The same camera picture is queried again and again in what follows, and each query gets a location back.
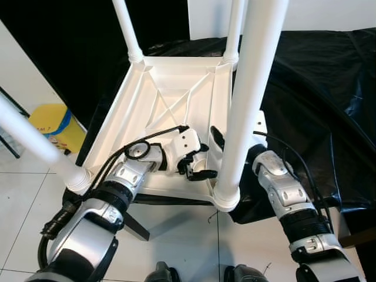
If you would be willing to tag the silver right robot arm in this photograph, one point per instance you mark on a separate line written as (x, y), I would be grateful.
(282, 188)

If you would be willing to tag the white plastic table leg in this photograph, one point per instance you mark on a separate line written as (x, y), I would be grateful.
(35, 141)
(252, 76)
(234, 29)
(126, 29)

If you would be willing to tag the white plastic table top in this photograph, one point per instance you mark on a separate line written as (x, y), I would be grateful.
(170, 82)

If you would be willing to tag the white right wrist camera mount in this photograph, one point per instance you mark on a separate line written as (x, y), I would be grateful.
(260, 126)

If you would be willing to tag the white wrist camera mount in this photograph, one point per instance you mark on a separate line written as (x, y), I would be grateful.
(188, 141)
(260, 126)

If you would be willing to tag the dark grey robot left foot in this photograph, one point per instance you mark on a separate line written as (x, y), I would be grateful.
(161, 273)

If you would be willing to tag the dark grey robot right foot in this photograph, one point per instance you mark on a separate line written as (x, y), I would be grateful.
(244, 275)

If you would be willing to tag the thin black stand leg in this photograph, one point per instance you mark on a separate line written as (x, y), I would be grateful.
(9, 144)

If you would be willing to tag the dark grey robot foot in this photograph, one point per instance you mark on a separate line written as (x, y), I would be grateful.
(161, 273)
(244, 275)

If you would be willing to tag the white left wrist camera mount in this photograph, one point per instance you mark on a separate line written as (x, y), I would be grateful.
(188, 141)

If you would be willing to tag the black plastic table cover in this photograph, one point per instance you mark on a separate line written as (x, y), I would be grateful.
(317, 88)

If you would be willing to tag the brown wooden table leg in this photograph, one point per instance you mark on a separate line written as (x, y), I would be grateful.
(136, 226)
(358, 236)

